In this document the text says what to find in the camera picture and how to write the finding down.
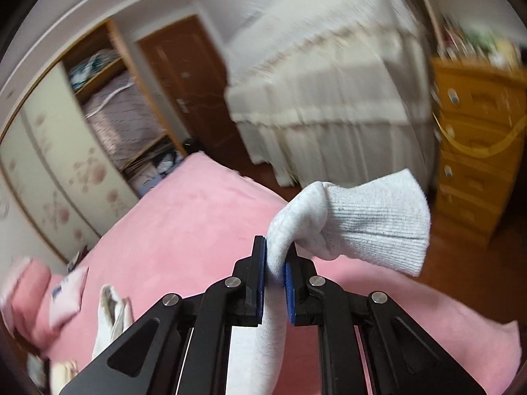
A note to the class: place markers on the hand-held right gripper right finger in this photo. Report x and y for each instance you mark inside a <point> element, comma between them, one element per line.
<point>288,292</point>

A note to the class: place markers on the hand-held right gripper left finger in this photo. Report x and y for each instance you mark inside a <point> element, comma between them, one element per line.
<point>263,273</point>

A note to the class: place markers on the white knit garment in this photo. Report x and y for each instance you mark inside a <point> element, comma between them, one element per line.
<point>370,222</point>

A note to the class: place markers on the folded blue and white clothes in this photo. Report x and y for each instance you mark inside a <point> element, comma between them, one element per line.
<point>156,170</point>

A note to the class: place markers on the pink blanket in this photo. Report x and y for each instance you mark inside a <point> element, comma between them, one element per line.
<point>185,222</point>

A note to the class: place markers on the small white cloth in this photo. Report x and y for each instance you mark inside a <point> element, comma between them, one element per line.
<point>111,317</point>

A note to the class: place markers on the white lace-covered furniture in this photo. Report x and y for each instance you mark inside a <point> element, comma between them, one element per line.
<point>329,90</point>

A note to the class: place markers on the pink and white packet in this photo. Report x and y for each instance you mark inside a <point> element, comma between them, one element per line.
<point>68,296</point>

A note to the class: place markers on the folded lilac bedding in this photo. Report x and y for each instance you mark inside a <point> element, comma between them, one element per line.
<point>121,123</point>

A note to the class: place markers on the brown wooden door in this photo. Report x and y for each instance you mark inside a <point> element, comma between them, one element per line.
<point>185,61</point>

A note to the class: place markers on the yellow wooden drawer cabinet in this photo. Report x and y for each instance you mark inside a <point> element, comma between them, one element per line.
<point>473,152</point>

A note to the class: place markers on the pink folded cloth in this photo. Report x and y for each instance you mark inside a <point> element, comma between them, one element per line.
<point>24,296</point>

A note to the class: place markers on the wardrobe with floral sliding door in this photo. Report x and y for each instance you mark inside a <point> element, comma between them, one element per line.
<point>53,140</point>

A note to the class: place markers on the folded teal and white bedding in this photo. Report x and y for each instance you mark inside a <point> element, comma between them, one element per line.
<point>92,66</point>

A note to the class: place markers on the blurred colourful clutter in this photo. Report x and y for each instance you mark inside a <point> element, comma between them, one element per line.
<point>473,37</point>

